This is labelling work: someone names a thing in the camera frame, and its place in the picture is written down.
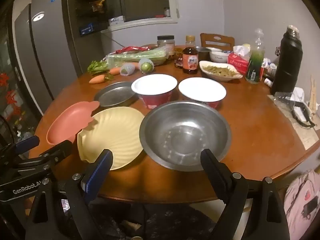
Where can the small white bottle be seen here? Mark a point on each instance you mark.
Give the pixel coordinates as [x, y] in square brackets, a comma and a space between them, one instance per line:
[271, 67]

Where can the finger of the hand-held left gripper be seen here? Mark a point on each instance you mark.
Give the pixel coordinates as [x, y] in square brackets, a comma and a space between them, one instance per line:
[26, 143]
[60, 150]

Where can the red tissue pack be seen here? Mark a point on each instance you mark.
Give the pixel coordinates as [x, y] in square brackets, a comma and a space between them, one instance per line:
[236, 62]

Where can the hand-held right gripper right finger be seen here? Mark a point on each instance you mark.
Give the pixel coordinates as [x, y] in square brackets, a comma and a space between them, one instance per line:
[212, 170]

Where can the glass jar with black lid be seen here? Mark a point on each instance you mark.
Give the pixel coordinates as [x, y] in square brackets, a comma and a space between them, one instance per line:
[165, 43]

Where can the celery bunch in plastic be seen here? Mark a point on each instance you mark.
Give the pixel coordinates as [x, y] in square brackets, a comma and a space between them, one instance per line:
[140, 56]

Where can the steel pot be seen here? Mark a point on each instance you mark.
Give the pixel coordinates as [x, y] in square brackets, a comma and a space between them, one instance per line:
[203, 53]

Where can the red snack packet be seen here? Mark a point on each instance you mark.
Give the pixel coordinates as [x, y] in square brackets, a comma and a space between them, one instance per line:
[130, 49]

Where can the clear plastic bag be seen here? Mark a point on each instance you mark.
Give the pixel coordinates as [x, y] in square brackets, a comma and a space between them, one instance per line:
[297, 97]

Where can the dark sauce bottle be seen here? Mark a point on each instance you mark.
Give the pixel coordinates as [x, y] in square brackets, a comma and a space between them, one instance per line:
[190, 62]

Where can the white box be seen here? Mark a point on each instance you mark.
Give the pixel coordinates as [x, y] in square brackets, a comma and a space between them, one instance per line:
[116, 20]

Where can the large steel bowl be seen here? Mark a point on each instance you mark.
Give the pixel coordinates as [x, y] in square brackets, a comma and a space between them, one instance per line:
[185, 130]

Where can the yellow shell-shaped plate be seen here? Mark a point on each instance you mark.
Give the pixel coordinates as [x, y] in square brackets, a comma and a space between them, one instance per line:
[117, 130]

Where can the chili sauce jar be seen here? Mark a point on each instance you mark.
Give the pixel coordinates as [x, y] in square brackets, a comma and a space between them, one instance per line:
[178, 55]

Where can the white ceramic bowl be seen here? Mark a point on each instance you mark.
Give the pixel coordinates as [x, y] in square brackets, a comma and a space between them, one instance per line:
[220, 56]
[215, 49]

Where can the pink cloth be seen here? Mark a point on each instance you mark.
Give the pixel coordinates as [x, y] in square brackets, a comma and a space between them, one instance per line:
[300, 192]

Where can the wooden chair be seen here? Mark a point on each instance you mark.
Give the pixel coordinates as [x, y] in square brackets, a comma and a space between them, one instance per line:
[215, 41]

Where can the pink plastic plate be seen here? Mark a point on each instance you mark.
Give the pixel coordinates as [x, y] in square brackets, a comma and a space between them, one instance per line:
[65, 122]

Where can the green plastic bottle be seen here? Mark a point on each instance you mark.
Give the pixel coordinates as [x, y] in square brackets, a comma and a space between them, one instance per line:
[255, 62]

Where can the glass door with red stickers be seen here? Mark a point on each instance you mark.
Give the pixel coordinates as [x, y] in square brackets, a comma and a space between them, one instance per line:
[10, 92]

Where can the paper sheet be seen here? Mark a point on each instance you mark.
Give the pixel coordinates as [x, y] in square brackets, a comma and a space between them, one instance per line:
[307, 136]

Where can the green fruit in foam net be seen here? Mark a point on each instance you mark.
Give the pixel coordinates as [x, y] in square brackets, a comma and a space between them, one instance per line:
[146, 67]
[126, 70]

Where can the blue box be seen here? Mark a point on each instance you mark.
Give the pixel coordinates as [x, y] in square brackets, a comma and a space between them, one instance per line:
[86, 30]

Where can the red paper bowl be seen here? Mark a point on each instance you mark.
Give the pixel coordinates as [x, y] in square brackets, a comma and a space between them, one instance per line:
[202, 88]
[153, 83]

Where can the white dish with food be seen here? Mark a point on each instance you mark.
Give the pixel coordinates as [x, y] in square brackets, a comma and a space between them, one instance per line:
[220, 71]

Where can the grey refrigerator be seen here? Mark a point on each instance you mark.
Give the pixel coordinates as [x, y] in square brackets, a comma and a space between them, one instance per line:
[45, 42]

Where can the carrot with green top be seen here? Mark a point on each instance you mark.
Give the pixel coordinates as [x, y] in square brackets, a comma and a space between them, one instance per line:
[96, 79]

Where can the black thermos flask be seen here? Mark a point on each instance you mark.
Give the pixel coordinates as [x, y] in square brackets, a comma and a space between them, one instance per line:
[287, 60]

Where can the steel plate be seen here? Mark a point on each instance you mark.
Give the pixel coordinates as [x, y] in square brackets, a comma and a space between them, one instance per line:
[112, 93]

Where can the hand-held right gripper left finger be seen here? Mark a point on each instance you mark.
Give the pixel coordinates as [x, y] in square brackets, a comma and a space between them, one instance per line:
[100, 167]

